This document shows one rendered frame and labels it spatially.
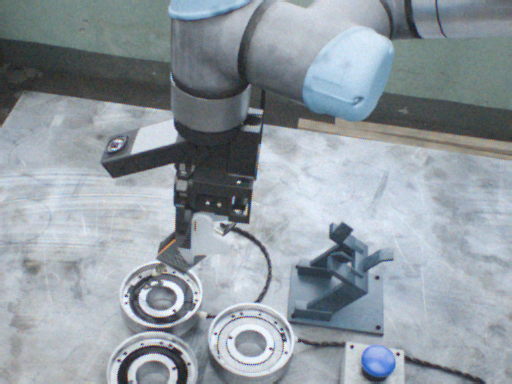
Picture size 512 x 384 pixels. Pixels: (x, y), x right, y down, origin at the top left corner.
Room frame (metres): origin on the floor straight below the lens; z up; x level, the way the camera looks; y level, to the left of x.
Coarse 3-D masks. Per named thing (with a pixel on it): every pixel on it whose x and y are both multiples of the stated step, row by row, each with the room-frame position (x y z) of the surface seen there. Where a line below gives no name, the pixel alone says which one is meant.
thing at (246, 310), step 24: (240, 312) 0.52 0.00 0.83; (264, 312) 0.52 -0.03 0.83; (216, 336) 0.48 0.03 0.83; (240, 336) 0.49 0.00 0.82; (264, 336) 0.49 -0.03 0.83; (288, 336) 0.49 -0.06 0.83; (216, 360) 0.44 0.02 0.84; (240, 360) 0.45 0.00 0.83; (264, 360) 0.45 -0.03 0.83; (288, 360) 0.45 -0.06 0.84
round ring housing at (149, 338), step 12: (132, 336) 0.46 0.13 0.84; (144, 336) 0.46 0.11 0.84; (156, 336) 0.47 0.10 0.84; (168, 336) 0.47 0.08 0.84; (120, 348) 0.44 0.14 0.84; (132, 348) 0.45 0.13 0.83; (180, 348) 0.46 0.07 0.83; (108, 360) 0.43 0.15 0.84; (144, 360) 0.44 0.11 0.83; (156, 360) 0.44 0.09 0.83; (168, 360) 0.44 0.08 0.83; (192, 360) 0.44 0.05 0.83; (108, 372) 0.41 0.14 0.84; (132, 372) 0.42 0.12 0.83; (144, 372) 0.43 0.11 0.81; (156, 372) 0.44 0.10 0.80; (168, 372) 0.43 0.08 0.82; (192, 372) 0.43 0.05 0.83
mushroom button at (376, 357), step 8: (368, 352) 0.45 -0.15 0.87; (376, 352) 0.45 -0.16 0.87; (384, 352) 0.45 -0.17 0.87; (368, 360) 0.44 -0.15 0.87; (376, 360) 0.44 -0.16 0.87; (384, 360) 0.44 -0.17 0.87; (392, 360) 0.44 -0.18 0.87; (368, 368) 0.43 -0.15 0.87; (376, 368) 0.43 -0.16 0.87; (384, 368) 0.43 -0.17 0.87; (392, 368) 0.44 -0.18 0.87; (376, 376) 0.43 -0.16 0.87; (384, 376) 0.43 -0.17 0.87
